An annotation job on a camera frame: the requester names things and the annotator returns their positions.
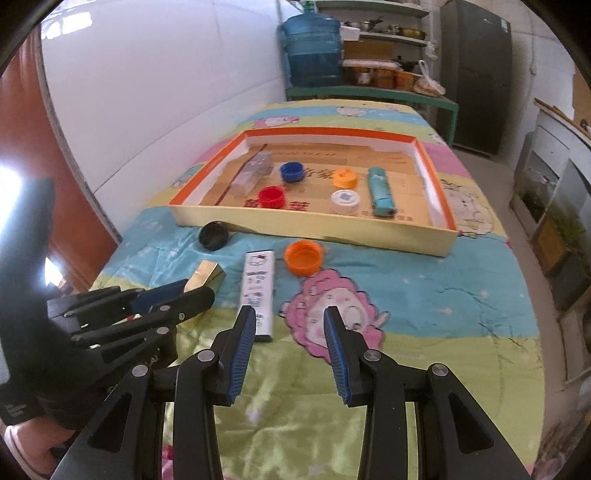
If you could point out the white metal shelf rack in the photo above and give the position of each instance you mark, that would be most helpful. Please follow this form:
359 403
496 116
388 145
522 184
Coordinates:
396 31

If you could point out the grey kitchen counter cabinet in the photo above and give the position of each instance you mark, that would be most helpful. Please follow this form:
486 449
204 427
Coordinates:
551 199

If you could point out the clear glitter rectangular box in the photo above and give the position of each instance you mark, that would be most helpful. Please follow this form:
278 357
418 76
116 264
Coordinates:
252 171

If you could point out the dark grey refrigerator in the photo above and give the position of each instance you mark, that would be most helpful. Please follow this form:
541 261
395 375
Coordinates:
476 70

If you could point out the blue bottle cap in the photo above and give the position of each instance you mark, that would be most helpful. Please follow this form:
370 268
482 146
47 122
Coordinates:
292 172

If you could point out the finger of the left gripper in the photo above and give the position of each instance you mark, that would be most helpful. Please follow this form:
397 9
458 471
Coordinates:
152 297
175 311

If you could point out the shallow orange-rimmed cardboard box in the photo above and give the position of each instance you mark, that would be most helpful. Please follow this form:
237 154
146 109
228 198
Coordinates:
424 222

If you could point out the plastic bag of buns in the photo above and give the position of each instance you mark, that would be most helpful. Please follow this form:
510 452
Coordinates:
426 85

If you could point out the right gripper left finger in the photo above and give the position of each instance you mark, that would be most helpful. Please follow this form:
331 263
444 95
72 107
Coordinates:
212 377

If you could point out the black bottle cap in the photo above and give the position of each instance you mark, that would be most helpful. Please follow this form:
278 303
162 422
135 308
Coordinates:
213 236

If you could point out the brown wooden door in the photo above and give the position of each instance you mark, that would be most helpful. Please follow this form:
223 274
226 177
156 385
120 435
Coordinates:
81 242

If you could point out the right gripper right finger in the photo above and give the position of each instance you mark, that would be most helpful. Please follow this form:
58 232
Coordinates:
369 378

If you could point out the green low bench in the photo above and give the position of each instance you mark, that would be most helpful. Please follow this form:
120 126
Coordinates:
381 95

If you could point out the orange bottle cap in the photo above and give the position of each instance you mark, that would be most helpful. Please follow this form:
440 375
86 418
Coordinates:
345 178
304 258

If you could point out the colourful cartoon sheep bedsheet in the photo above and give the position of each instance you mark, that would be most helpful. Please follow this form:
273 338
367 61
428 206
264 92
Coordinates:
469 310

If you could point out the gold rectangular box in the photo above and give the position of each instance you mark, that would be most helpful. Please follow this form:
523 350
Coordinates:
208 273

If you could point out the white Hello Kitty box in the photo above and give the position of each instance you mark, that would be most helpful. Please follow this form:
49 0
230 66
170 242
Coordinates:
257 290

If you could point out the teal rectangular box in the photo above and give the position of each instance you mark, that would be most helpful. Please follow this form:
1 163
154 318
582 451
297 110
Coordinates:
380 193

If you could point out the white QR bottle cap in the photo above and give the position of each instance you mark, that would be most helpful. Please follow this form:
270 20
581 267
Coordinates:
345 202

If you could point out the red bottle cap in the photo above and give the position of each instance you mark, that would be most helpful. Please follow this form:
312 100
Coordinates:
272 197

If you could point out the blue water jug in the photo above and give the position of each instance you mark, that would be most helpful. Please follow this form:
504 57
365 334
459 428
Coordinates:
312 49

